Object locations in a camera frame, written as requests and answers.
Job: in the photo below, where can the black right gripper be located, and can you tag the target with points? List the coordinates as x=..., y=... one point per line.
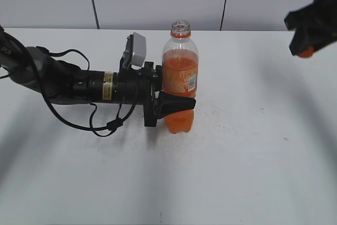
x=313, y=25

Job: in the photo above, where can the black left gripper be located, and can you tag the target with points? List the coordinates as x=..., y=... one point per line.
x=138, y=87

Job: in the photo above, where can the orange bottle cap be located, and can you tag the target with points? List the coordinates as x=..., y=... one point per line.
x=308, y=53

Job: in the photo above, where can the orange drink plastic bottle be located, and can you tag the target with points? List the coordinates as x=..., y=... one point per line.
x=180, y=61

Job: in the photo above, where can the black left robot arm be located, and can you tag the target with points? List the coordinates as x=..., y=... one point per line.
x=58, y=82

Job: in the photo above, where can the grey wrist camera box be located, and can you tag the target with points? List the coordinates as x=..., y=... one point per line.
x=135, y=51

